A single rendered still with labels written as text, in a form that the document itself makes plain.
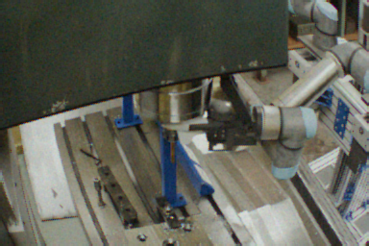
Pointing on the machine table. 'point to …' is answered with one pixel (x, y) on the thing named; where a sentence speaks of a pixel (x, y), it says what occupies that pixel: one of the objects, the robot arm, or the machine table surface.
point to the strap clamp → (165, 212)
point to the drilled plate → (169, 234)
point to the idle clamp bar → (117, 195)
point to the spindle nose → (176, 101)
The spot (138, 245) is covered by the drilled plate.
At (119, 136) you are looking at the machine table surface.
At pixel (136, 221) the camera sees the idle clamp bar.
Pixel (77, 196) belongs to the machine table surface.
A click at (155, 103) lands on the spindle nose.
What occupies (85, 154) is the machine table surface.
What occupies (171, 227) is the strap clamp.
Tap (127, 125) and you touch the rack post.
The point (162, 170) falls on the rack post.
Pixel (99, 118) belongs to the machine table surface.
